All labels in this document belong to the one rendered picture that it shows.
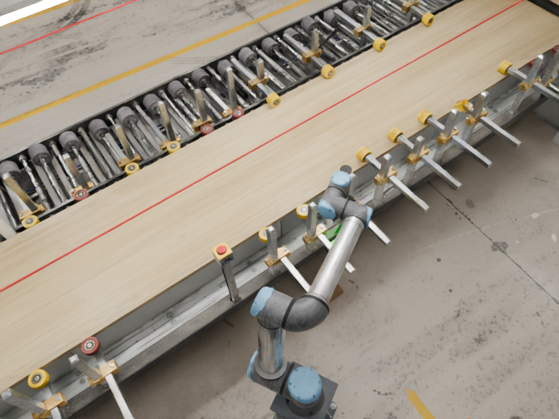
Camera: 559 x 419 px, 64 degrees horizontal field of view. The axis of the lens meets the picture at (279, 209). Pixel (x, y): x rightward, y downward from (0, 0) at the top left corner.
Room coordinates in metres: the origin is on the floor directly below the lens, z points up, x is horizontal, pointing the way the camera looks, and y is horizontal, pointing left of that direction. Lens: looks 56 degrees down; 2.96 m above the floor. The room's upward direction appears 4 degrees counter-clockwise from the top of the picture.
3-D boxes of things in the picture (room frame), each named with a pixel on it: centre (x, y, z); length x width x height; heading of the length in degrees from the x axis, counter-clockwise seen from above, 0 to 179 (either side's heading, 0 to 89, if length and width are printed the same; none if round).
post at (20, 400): (0.43, 1.10, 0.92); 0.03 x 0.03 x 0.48; 33
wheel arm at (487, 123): (1.85, -1.31, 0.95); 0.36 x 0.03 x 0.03; 33
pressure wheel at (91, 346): (0.69, 0.92, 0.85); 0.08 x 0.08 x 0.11
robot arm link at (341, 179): (1.23, -0.28, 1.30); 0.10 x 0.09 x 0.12; 151
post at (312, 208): (1.25, -0.16, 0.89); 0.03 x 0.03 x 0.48; 33
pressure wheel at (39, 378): (0.56, 1.13, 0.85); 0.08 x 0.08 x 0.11
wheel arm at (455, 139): (1.77, -1.06, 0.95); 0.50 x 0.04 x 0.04; 33
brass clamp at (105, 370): (0.58, 0.87, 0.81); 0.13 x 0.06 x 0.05; 123
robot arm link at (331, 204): (1.13, -0.24, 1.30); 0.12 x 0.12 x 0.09; 61
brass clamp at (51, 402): (0.45, 1.08, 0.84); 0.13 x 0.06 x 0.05; 123
